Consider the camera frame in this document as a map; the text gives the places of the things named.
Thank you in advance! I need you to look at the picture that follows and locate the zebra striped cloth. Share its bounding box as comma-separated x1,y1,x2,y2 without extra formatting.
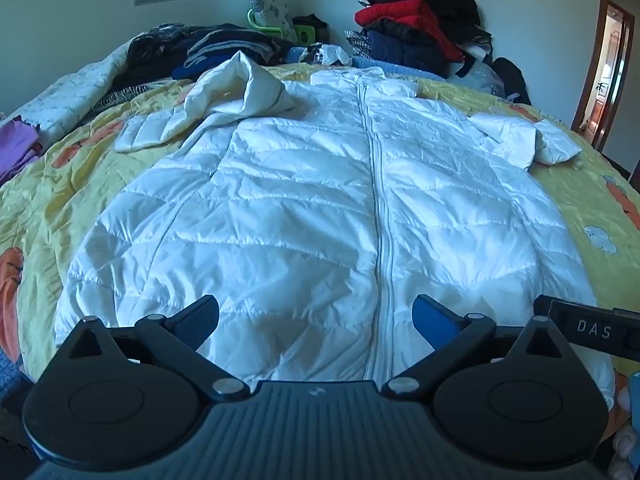
91,82,167,112

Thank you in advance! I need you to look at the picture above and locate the white floral quilt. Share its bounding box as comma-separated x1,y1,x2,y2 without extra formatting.
0,42,147,147

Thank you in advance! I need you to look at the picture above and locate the grey floral pillow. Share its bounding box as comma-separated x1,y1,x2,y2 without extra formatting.
248,0,299,43

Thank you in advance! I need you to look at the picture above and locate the navy puffer jacket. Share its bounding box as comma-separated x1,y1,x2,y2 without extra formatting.
362,17,464,79

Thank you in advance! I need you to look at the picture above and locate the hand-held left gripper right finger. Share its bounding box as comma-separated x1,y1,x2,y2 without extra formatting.
379,294,572,402

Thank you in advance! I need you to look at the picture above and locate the light blue knit blanket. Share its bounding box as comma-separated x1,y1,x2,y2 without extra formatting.
287,46,452,82

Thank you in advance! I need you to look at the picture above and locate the pile of dark sweaters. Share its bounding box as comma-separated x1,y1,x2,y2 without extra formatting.
112,22,297,92

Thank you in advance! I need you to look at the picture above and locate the red puffer jacket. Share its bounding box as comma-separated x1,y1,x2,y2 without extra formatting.
354,0,467,64

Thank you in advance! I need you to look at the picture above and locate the yellow printed blanket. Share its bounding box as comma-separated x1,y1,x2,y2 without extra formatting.
0,60,640,396

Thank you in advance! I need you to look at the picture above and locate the clear plastic bag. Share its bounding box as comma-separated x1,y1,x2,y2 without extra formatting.
449,57,507,97

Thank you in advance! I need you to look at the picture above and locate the black cloth on chair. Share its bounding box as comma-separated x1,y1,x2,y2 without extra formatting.
292,14,329,36

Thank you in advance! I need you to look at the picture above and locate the black and white plastic bag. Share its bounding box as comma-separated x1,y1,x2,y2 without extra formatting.
304,43,354,67

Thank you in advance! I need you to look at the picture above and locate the houndstooth cloth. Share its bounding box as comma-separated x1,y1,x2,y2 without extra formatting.
344,30,374,61

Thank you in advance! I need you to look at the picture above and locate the green plastic chair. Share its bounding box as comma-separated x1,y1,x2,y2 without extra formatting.
248,8,319,46

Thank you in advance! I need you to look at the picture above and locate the person's right hand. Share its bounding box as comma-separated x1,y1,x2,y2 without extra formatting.
610,386,640,480

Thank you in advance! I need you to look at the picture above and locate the royal blue garment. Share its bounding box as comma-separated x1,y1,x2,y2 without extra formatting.
171,57,236,81

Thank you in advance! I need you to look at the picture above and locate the purple cloth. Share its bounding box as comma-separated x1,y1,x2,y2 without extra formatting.
0,115,44,187

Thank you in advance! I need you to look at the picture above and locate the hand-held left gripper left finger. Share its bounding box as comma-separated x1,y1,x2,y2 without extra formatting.
66,294,251,402

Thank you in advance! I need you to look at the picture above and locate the wooden door frame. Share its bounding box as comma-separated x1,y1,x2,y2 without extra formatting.
570,0,637,173

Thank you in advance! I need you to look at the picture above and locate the white puffer jacket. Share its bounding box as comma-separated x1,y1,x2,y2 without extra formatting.
52,51,619,411

